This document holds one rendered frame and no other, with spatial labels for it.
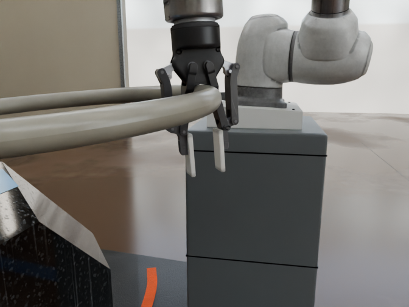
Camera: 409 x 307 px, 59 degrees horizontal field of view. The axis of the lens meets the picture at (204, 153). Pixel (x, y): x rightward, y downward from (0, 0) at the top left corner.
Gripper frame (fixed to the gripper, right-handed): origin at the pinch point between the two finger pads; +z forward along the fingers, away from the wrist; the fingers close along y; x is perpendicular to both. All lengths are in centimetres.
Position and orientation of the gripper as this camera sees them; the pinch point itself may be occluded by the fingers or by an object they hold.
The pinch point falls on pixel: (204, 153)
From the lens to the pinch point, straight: 58.8
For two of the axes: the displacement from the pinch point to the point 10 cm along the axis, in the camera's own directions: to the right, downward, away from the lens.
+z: 0.7, 9.7, 2.3
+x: 3.3, 1.9, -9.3
